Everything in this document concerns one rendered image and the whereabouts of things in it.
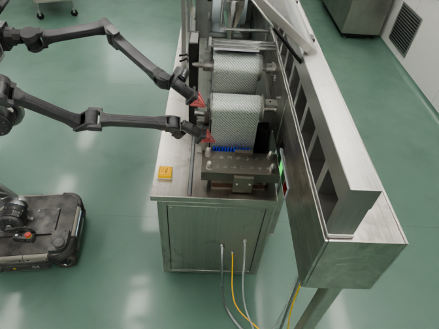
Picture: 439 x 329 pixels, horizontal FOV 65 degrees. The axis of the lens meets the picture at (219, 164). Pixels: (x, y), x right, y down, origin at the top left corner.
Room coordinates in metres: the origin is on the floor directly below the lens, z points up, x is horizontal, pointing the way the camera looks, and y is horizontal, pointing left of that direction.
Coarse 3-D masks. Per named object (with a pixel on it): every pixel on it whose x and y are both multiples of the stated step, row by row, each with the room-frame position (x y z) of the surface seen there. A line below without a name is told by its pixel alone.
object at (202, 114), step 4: (204, 108) 1.46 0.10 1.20; (200, 112) 1.45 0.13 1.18; (204, 112) 1.44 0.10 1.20; (200, 116) 1.48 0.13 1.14; (204, 116) 1.44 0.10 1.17; (208, 116) 1.44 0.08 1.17; (200, 120) 1.45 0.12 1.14; (204, 120) 1.44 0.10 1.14; (208, 120) 1.44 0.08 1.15; (200, 124) 1.44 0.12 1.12; (204, 124) 1.44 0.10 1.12; (208, 124) 1.44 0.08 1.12; (204, 128) 1.45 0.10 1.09; (208, 128) 1.45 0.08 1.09; (204, 144) 1.45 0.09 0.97; (200, 148) 1.47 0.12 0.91; (204, 148) 1.45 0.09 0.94; (200, 152) 1.44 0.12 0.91
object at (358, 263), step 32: (288, 96) 1.29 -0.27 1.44; (288, 128) 1.16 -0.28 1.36; (288, 160) 1.05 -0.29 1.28; (288, 192) 0.94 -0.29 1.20; (384, 192) 0.77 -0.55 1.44; (320, 224) 0.62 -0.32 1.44; (384, 224) 0.64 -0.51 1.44; (320, 256) 0.56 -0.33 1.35; (352, 256) 0.56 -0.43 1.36; (384, 256) 0.57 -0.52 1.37; (352, 288) 0.57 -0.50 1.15
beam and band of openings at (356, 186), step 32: (288, 64) 1.48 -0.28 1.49; (320, 64) 1.19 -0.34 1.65; (320, 96) 0.97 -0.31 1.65; (320, 128) 0.86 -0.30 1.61; (352, 128) 0.81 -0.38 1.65; (320, 160) 0.88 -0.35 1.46; (352, 160) 0.67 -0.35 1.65; (320, 192) 0.72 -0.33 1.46; (352, 192) 0.57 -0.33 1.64; (352, 224) 0.57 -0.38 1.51
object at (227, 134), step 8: (216, 128) 1.37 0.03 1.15; (224, 128) 1.37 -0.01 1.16; (232, 128) 1.38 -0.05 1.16; (240, 128) 1.38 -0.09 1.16; (248, 128) 1.38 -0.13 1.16; (256, 128) 1.39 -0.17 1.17; (216, 136) 1.37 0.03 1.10; (224, 136) 1.37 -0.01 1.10; (232, 136) 1.38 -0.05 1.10; (240, 136) 1.38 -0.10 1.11; (248, 136) 1.38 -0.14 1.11; (216, 144) 1.37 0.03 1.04; (224, 144) 1.37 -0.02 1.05; (232, 144) 1.38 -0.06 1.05; (240, 144) 1.38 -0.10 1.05; (248, 144) 1.38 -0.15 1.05
